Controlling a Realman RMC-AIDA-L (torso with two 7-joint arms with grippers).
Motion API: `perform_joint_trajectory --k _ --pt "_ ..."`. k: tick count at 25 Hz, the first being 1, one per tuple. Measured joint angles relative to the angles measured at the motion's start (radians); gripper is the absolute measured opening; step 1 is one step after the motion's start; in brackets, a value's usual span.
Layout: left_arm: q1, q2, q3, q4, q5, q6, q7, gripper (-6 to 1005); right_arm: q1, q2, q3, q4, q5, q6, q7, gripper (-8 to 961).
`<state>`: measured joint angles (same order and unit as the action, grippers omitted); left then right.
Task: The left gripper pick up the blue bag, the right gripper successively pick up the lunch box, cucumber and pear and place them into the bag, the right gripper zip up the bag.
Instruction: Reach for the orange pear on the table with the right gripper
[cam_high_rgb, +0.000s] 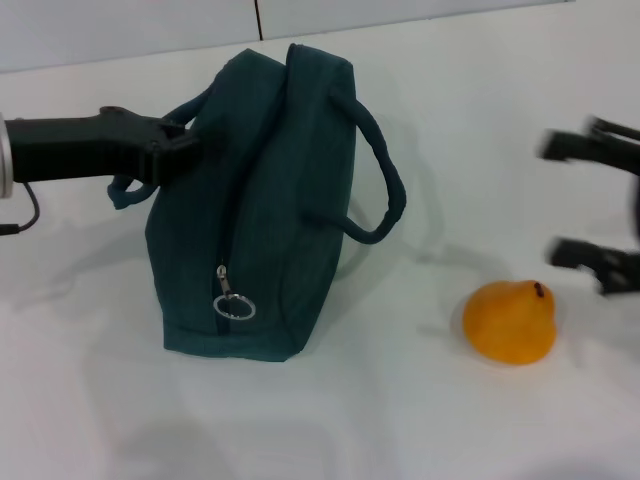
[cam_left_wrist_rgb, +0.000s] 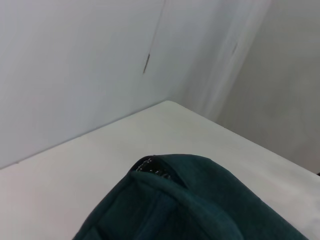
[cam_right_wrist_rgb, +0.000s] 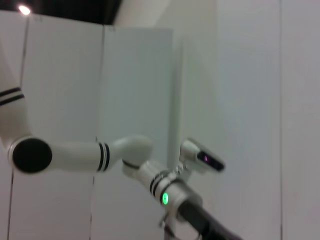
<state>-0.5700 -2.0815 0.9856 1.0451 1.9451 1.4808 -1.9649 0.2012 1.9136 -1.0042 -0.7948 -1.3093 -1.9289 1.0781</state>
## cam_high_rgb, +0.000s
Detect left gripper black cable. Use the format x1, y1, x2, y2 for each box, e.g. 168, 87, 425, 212
0, 182, 41, 236

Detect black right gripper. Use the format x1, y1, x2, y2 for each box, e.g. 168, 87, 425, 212
535, 114, 640, 296

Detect silver zipper pull ring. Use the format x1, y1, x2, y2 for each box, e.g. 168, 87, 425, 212
213, 264, 257, 320

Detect dark teal fabric bag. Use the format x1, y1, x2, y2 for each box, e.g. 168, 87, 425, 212
106, 43, 409, 361

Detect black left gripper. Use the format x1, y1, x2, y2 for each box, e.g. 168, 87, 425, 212
3, 105, 205, 187

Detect orange pear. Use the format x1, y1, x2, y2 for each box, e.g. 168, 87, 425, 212
462, 279, 557, 366

